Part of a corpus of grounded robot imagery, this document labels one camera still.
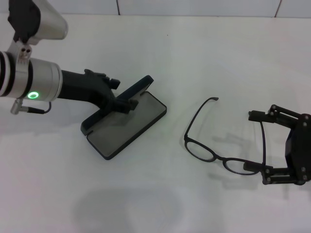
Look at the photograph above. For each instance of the black glasses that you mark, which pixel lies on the black glasses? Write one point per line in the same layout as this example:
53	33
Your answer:
199	150

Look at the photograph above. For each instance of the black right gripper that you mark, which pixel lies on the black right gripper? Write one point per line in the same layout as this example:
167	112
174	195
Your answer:
300	150

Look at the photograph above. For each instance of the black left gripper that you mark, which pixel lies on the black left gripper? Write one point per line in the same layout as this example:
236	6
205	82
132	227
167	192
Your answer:
82	87

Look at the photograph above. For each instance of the black glasses case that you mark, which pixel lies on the black glasses case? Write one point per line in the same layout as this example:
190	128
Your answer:
126	131

